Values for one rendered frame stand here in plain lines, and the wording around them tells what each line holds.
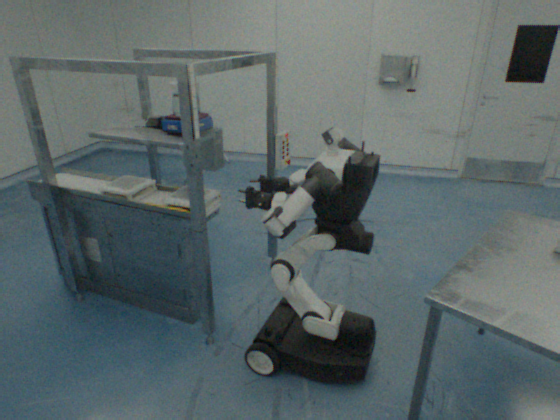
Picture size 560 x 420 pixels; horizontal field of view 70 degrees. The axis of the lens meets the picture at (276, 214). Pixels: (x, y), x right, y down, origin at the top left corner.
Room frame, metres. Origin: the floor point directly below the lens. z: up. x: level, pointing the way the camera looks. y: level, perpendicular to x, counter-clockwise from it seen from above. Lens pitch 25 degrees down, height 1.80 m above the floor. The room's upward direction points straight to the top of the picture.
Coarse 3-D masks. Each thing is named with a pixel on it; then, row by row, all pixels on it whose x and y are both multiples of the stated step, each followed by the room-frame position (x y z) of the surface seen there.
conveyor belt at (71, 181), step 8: (56, 176) 2.66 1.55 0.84; (64, 176) 2.66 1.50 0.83; (72, 176) 2.66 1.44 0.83; (80, 176) 2.66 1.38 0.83; (64, 184) 2.51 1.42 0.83; (72, 184) 2.51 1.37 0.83; (80, 184) 2.51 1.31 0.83; (88, 184) 2.51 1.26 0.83; (96, 184) 2.51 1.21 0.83; (96, 192) 2.37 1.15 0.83; (160, 192) 2.36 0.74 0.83; (168, 192) 2.36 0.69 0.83; (144, 200) 2.24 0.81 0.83; (152, 200) 2.24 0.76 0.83; (160, 200) 2.23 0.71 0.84; (144, 208) 2.13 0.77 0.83; (208, 208) 2.12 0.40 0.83; (216, 208) 2.17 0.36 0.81
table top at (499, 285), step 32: (512, 224) 1.87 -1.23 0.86; (544, 224) 1.87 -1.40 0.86; (480, 256) 1.55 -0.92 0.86; (512, 256) 1.55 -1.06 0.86; (544, 256) 1.55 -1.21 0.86; (448, 288) 1.31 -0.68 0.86; (480, 288) 1.31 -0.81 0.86; (512, 288) 1.31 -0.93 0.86; (544, 288) 1.31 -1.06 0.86; (480, 320) 1.12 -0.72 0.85; (512, 320) 1.12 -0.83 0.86; (544, 320) 1.12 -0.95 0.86; (544, 352) 0.99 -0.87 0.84
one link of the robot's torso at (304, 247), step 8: (312, 232) 1.89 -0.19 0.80; (296, 240) 1.93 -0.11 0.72; (304, 240) 1.79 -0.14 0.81; (312, 240) 1.76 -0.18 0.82; (320, 240) 1.74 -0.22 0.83; (328, 240) 1.72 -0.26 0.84; (288, 248) 1.95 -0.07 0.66; (296, 248) 1.83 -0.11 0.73; (304, 248) 1.79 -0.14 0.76; (312, 248) 1.76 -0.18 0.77; (320, 248) 1.74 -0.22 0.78; (328, 248) 1.72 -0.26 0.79; (280, 256) 1.88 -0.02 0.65; (288, 256) 1.85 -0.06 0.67; (296, 256) 1.83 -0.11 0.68; (304, 256) 1.81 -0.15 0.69; (272, 264) 1.87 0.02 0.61; (288, 264) 1.84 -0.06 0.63; (296, 264) 1.83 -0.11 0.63; (296, 272) 1.85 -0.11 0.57
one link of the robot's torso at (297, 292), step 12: (276, 264) 1.85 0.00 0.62; (276, 276) 1.82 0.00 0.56; (288, 276) 1.81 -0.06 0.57; (300, 276) 1.93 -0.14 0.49; (288, 288) 1.81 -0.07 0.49; (300, 288) 1.85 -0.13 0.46; (288, 300) 1.85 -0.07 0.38; (300, 300) 1.82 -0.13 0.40; (312, 300) 1.84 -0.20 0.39; (300, 312) 1.82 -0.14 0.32; (312, 312) 1.78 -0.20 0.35; (324, 312) 1.80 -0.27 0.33
